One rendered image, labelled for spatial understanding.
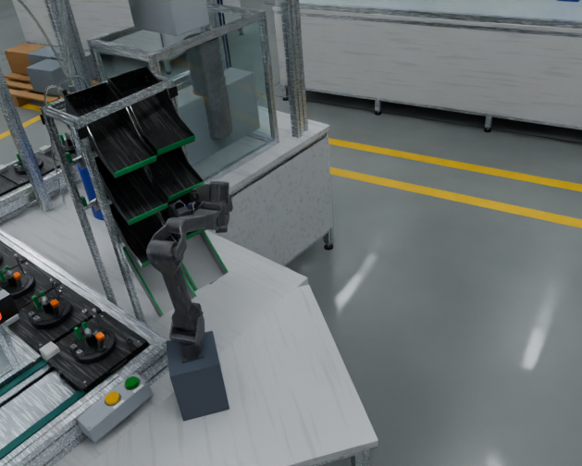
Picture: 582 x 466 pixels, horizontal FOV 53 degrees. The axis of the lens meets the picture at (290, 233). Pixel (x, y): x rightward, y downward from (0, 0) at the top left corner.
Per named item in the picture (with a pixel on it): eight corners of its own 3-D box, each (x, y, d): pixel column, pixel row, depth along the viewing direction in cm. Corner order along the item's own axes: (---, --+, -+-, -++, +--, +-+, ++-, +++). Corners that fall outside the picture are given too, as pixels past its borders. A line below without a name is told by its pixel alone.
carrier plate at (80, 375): (149, 345, 185) (147, 339, 184) (84, 394, 171) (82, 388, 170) (105, 314, 199) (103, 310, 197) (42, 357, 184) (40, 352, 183)
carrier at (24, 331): (102, 312, 200) (92, 285, 192) (40, 355, 185) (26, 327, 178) (64, 287, 213) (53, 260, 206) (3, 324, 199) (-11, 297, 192)
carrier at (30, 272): (64, 286, 213) (53, 259, 206) (3, 324, 199) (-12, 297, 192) (30, 263, 227) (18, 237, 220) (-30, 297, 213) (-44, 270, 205)
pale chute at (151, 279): (193, 298, 196) (196, 296, 192) (159, 317, 190) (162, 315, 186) (152, 226, 198) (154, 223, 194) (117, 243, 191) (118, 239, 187)
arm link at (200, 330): (197, 348, 159) (192, 331, 156) (167, 342, 162) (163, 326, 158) (206, 331, 164) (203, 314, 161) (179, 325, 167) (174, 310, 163)
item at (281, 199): (335, 246, 376) (329, 125, 326) (212, 350, 311) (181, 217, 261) (258, 214, 414) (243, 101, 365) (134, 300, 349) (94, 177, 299)
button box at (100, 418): (153, 395, 175) (149, 381, 171) (94, 444, 162) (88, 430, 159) (139, 384, 179) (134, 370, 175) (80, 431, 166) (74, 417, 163)
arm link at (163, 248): (169, 252, 140) (180, 235, 144) (143, 249, 142) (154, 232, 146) (198, 337, 160) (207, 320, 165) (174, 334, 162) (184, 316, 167)
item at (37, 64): (109, 86, 653) (100, 50, 629) (54, 115, 599) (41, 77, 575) (39, 74, 707) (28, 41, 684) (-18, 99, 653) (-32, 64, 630)
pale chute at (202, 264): (224, 275, 205) (229, 272, 201) (192, 292, 199) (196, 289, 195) (185, 206, 207) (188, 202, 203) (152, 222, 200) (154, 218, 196)
